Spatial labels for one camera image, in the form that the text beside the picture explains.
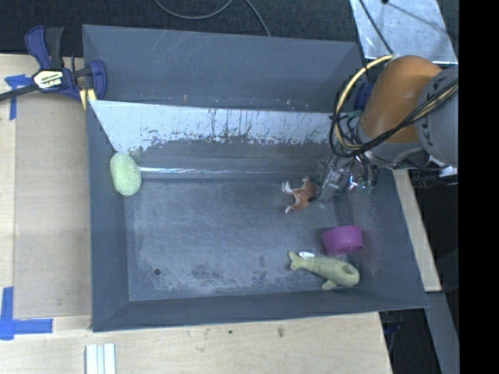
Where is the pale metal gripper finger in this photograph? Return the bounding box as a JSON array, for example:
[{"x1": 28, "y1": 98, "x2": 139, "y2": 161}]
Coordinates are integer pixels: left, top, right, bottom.
[{"x1": 317, "y1": 171, "x2": 342, "y2": 204}]

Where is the brown and white toy dog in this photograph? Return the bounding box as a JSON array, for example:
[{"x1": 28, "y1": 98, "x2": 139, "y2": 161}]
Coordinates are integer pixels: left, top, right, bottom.
[{"x1": 281, "y1": 175, "x2": 318, "y2": 215}]

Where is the purple plastic cup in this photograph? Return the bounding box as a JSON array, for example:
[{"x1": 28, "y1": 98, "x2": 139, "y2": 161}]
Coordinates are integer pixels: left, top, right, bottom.
[{"x1": 320, "y1": 224, "x2": 365, "y2": 258}]

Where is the yellow-green toy whale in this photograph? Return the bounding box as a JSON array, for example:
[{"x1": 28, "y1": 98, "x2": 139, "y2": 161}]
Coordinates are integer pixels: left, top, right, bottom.
[{"x1": 287, "y1": 250, "x2": 361, "y2": 291}]

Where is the grey metal bin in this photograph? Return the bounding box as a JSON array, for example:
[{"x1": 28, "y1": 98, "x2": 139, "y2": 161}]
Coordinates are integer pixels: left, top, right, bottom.
[{"x1": 81, "y1": 23, "x2": 430, "y2": 333}]

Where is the yellow-green oval sponge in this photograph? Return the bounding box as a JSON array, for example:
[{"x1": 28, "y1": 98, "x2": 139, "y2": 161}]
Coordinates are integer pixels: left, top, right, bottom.
[{"x1": 109, "y1": 151, "x2": 143, "y2": 197}]

